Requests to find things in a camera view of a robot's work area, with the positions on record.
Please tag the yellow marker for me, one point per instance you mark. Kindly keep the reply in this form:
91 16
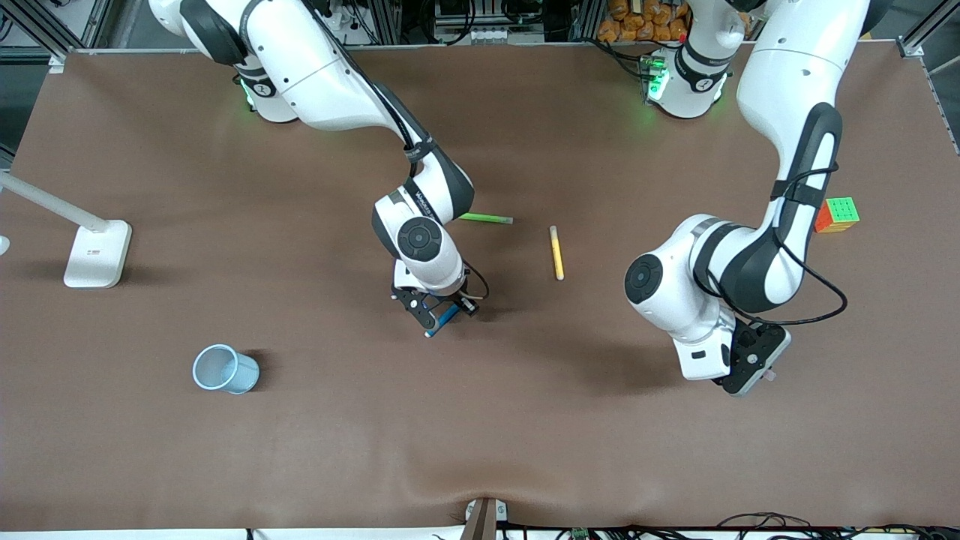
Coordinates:
556 255

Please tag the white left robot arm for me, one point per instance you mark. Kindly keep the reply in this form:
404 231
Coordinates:
787 82

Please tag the aluminium frame profile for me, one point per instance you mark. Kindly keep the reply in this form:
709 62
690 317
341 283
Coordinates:
911 49
56 58

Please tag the green marker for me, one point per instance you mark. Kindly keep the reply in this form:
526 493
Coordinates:
491 218

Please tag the light blue mesh cup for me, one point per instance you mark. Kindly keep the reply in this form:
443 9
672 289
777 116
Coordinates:
240 375

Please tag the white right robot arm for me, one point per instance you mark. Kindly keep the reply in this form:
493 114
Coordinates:
322 75

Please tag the bag of orange packets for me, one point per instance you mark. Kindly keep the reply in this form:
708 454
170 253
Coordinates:
637 22

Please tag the blue marker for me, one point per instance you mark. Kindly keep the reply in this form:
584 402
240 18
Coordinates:
442 319

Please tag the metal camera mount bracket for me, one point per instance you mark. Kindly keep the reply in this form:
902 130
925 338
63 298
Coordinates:
484 521

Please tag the colourful puzzle cube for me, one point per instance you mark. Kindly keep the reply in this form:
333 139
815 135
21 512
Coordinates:
844 212

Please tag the grey electronics rack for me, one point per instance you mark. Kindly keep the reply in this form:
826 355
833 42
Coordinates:
487 34

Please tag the white desk lamp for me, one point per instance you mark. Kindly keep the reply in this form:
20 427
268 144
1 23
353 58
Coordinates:
97 259

